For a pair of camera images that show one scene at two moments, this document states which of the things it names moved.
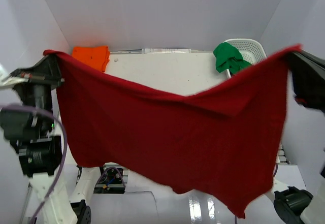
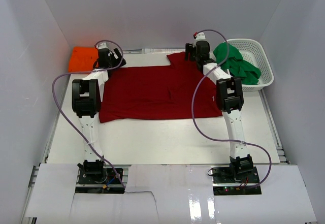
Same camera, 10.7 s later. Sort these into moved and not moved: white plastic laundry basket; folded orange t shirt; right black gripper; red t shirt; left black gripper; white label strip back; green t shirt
Moved: red t shirt; right black gripper; left black gripper
Not moved: white plastic laundry basket; folded orange t shirt; white label strip back; green t shirt
